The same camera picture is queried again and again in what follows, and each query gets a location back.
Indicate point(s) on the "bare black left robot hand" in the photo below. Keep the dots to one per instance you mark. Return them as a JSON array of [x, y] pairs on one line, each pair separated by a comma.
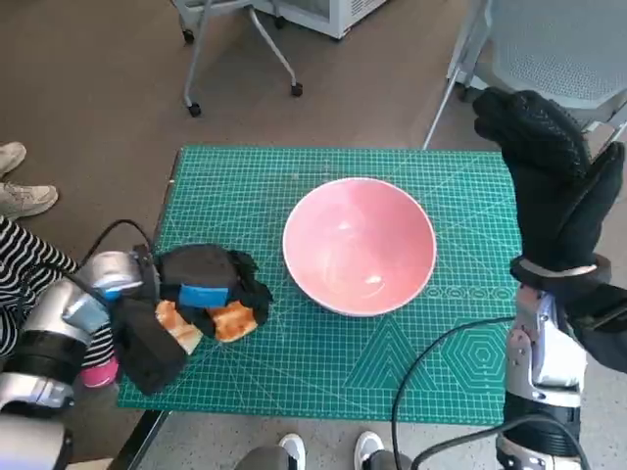
[[196, 269]]

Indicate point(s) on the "grey mesh chair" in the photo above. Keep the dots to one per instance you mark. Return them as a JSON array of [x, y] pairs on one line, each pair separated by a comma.
[[548, 49]]

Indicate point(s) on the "pink bowl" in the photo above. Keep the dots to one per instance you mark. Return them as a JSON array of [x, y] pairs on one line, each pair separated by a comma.
[[357, 245]]

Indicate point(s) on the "striped loaf toy bread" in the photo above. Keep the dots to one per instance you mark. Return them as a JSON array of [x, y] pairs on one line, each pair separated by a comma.
[[235, 323]]

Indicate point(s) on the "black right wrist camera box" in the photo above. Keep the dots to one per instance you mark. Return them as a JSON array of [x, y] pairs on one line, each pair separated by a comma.
[[602, 323]]

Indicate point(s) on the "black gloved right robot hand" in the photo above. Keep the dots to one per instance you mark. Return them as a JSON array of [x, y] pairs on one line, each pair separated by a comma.
[[548, 196]]

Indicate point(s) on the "grey chair frame with casters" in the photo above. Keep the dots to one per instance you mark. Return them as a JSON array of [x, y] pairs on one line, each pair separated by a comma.
[[195, 110]]

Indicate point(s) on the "white appliance cabinet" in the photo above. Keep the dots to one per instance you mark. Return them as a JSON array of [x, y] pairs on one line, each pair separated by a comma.
[[338, 19]]

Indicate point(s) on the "round bun toy bread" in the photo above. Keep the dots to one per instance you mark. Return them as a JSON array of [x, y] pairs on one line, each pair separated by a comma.
[[176, 328]]

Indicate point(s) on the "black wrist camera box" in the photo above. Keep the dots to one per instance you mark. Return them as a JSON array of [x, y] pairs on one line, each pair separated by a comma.
[[602, 323], [147, 352]]

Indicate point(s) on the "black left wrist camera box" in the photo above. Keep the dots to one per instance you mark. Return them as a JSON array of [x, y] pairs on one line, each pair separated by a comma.
[[147, 352]]

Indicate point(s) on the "green cutting mat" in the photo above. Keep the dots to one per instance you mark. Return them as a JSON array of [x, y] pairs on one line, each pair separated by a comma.
[[245, 205]]

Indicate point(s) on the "person's foot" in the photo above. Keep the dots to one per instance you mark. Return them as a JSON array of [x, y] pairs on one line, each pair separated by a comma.
[[10, 159], [293, 450], [98, 377], [368, 448], [24, 201]]

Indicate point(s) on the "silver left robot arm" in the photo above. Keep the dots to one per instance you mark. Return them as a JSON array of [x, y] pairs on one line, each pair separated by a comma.
[[49, 313]]

